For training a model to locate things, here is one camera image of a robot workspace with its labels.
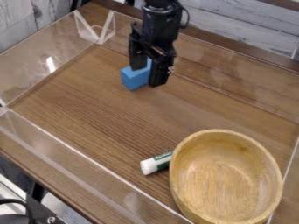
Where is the clear acrylic corner bracket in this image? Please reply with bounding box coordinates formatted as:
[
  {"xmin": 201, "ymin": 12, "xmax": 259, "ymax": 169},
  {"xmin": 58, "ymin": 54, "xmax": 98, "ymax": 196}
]
[{"xmin": 73, "ymin": 10, "xmax": 116, "ymax": 45}]

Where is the white green glue stick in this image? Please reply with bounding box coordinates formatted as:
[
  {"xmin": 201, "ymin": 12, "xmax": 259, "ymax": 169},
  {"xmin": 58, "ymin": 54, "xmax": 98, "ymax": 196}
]
[{"xmin": 140, "ymin": 151, "xmax": 173, "ymax": 175}]

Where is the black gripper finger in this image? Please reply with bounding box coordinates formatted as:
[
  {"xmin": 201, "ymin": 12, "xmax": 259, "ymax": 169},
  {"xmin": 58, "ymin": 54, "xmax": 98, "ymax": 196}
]
[
  {"xmin": 148, "ymin": 55, "xmax": 173, "ymax": 88},
  {"xmin": 128, "ymin": 39, "xmax": 146, "ymax": 71}
]

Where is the blue rectangular block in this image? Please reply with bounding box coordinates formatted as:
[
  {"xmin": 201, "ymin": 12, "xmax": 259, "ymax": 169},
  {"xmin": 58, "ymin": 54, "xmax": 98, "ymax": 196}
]
[{"xmin": 120, "ymin": 59, "xmax": 152, "ymax": 91}]

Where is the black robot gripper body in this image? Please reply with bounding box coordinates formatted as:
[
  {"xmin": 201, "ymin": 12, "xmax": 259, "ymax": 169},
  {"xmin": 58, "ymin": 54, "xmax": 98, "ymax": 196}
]
[{"xmin": 128, "ymin": 3, "xmax": 183, "ymax": 57}]

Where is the clear acrylic front wall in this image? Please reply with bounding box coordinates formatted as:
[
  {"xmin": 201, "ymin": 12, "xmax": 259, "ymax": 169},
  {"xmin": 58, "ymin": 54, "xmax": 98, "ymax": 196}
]
[{"xmin": 0, "ymin": 101, "xmax": 192, "ymax": 224}]

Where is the black cable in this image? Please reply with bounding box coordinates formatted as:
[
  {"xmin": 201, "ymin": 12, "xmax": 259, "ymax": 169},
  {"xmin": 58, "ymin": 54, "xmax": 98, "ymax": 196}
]
[{"xmin": 0, "ymin": 199, "xmax": 33, "ymax": 224}]

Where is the black metal table frame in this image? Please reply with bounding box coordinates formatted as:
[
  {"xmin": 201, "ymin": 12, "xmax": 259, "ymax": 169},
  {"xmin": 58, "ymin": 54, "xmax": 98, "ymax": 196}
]
[{"xmin": 0, "ymin": 156, "xmax": 66, "ymax": 224}]

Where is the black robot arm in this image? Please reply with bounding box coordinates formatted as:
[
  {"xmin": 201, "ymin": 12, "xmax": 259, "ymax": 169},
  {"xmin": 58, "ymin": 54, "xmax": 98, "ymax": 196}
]
[{"xmin": 128, "ymin": 0, "xmax": 183, "ymax": 87}]

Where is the light brown wooden bowl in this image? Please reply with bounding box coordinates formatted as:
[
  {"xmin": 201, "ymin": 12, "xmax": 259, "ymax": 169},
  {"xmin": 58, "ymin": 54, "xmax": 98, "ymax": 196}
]
[{"xmin": 169, "ymin": 129, "xmax": 283, "ymax": 224}]

